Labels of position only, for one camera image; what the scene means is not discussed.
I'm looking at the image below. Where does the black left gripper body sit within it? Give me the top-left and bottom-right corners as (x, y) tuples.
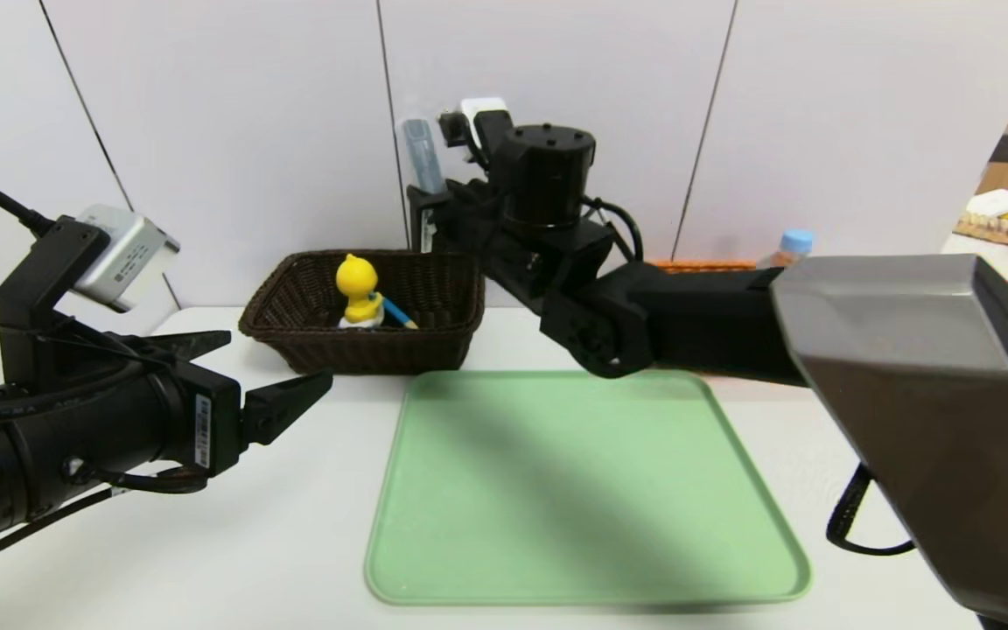
(6, 358), (242, 529)

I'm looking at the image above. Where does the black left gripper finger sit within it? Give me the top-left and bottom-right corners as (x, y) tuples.
(144, 329), (232, 364)
(240, 367), (333, 447)

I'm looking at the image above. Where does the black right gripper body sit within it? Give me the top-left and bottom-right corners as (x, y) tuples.
(406, 178), (482, 254)

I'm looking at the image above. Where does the grey pencil lead case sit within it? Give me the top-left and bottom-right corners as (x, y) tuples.
(402, 117), (450, 196)

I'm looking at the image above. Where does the yellow duck toy car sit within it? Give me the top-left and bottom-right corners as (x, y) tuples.
(334, 253), (386, 331)

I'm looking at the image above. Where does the wooden spoon with blue handle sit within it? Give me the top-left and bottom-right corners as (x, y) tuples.
(380, 296), (420, 332)

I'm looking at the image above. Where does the clear bottle with blue cap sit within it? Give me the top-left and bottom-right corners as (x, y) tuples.
(756, 228), (817, 270)

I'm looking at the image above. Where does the dark brown wicker basket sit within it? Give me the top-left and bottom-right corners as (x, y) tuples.
(239, 249), (485, 375)

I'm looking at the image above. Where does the orange wicker basket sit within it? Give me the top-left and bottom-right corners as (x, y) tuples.
(651, 258), (760, 273)

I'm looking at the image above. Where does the light green plastic tray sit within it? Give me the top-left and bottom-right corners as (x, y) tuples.
(363, 368), (814, 607)

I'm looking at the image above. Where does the brown egg tray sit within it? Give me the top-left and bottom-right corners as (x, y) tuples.
(955, 210), (1008, 245)

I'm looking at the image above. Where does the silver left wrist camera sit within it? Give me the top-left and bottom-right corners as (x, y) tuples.
(72, 203), (182, 314)

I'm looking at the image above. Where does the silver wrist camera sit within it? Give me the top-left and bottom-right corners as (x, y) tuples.
(72, 203), (182, 314)
(437, 97), (513, 148)

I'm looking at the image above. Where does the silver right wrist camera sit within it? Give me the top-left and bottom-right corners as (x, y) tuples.
(437, 97), (513, 148)

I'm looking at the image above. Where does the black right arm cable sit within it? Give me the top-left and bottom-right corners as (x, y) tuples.
(825, 462), (918, 557)

